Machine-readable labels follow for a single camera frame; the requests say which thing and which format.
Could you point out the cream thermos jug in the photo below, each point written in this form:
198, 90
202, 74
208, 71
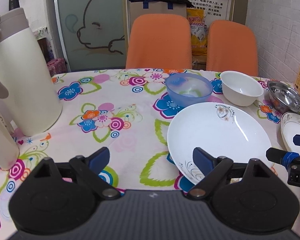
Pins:
25, 82

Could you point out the glass door with rabbit drawing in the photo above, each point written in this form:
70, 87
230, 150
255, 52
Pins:
92, 33

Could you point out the orange chair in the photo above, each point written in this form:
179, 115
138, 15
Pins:
231, 46
160, 41

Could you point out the right orange chair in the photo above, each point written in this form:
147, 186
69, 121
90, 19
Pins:
231, 46

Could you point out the small cream bottle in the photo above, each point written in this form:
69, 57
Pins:
9, 151

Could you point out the large white floral plate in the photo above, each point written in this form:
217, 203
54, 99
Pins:
220, 130

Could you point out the gold rimmed white plate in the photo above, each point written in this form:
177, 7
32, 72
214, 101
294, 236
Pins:
290, 126

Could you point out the blue translucent plastic bowl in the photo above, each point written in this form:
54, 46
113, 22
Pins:
186, 89

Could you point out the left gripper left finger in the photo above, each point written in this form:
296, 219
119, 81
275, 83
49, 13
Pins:
87, 170

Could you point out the yellow snack bag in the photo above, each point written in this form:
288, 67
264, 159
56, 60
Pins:
198, 29

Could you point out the left orange chair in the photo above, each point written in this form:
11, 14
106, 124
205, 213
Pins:
160, 41

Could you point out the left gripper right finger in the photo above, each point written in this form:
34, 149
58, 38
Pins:
214, 170

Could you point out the stainless steel bowl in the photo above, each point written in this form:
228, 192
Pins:
283, 98

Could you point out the white ceramic bowl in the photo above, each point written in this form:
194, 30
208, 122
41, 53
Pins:
240, 89

